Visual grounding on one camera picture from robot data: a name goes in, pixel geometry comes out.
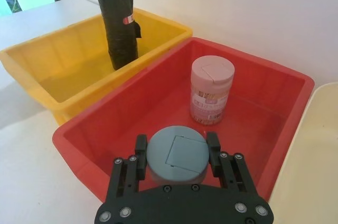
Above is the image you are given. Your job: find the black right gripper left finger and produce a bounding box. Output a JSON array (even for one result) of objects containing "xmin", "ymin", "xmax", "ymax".
[{"xmin": 105, "ymin": 134, "xmax": 148, "ymax": 204}]

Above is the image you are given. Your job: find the canister with grey lid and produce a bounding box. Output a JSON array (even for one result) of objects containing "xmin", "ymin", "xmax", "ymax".
[{"xmin": 146, "ymin": 125, "xmax": 210, "ymax": 185}]

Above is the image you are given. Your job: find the pink lidded canister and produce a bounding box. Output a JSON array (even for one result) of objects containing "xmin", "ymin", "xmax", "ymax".
[{"xmin": 189, "ymin": 55, "xmax": 236, "ymax": 127}]

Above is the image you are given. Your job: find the cream plastic bin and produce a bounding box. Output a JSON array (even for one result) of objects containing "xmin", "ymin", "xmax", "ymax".
[{"xmin": 266, "ymin": 81, "xmax": 338, "ymax": 224}]

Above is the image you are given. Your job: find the black wrapped roll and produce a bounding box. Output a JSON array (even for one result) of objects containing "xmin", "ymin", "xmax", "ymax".
[{"xmin": 91, "ymin": 0, "xmax": 143, "ymax": 71}]

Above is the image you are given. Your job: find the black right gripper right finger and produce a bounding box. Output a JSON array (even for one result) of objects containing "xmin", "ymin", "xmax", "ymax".
[{"xmin": 206, "ymin": 132, "xmax": 259, "ymax": 200}]

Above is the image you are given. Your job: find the yellow plastic bin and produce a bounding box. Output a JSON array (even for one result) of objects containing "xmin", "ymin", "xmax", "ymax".
[{"xmin": 0, "ymin": 7, "xmax": 193, "ymax": 126}]

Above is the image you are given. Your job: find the red plastic bin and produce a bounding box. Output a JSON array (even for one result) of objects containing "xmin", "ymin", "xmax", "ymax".
[{"xmin": 52, "ymin": 36, "xmax": 315, "ymax": 204}]

